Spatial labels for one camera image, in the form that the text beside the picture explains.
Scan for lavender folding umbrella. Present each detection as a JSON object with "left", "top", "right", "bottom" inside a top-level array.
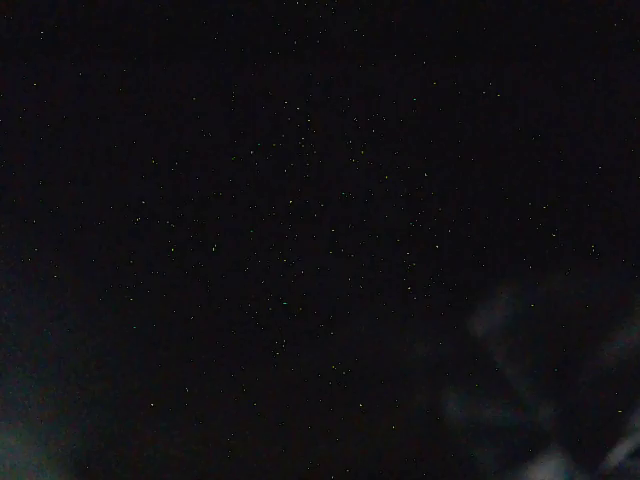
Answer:
[{"left": 1, "top": 1, "right": 639, "bottom": 479}]

